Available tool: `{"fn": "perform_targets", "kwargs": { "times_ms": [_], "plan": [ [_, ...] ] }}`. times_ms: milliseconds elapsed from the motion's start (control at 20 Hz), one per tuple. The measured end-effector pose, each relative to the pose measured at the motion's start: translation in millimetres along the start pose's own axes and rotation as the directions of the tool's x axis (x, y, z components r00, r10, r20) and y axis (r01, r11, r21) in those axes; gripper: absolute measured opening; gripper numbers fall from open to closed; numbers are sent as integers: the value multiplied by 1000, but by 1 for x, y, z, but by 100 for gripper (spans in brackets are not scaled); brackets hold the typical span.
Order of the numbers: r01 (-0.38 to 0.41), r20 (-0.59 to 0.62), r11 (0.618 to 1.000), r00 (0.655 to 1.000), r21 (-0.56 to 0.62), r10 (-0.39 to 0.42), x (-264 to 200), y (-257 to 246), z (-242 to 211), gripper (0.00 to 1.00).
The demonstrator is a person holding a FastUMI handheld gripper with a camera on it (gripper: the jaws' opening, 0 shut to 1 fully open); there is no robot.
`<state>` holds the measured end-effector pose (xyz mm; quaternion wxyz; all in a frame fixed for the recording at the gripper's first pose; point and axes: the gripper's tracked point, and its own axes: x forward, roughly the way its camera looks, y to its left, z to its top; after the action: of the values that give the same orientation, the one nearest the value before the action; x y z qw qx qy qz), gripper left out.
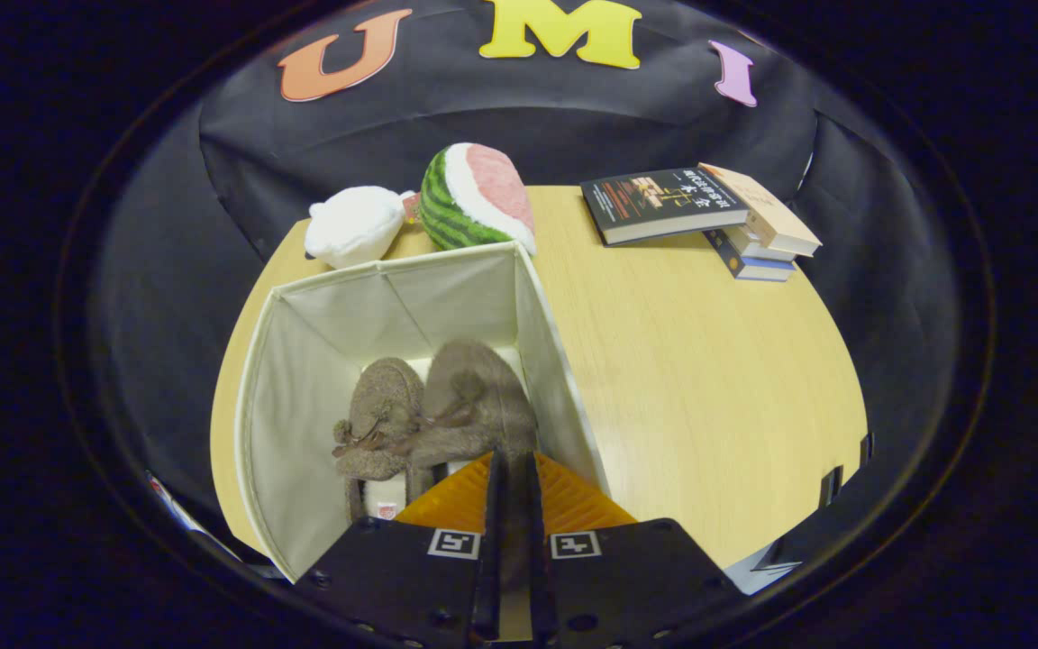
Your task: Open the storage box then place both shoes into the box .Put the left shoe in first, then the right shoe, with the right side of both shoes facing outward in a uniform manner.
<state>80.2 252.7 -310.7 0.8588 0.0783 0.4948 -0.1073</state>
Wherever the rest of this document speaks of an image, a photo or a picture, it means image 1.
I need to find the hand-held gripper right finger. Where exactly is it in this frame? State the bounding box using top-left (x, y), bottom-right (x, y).
top-left (524, 449), bottom-right (747, 649)

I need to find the black cover book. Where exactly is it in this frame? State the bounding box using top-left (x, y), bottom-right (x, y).
top-left (579, 166), bottom-right (749, 247)

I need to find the cream fabric storage box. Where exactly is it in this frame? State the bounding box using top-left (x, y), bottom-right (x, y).
top-left (235, 240), bottom-right (615, 583)

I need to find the blue cover book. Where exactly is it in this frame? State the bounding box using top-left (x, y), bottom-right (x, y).
top-left (703, 229), bottom-right (796, 283)

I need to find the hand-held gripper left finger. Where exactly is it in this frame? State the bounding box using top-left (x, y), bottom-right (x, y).
top-left (294, 448), bottom-right (511, 649)

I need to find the beige cover book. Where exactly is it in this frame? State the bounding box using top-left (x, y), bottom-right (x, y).
top-left (698, 161), bottom-right (823, 259)

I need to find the watermelon slice plush toy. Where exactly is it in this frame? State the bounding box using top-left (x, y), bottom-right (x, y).
top-left (418, 142), bottom-right (539, 257)

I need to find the blue and white display panel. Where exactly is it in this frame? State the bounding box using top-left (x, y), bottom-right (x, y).
top-left (144, 471), bottom-right (246, 562)

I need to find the white plush toy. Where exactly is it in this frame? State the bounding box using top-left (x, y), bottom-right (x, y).
top-left (304, 185), bottom-right (417, 270)

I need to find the brown fuzzy shoe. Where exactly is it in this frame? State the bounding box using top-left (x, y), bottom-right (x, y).
top-left (332, 357), bottom-right (427, 522)
top-left (391, 339), bottom-right (540, 471)

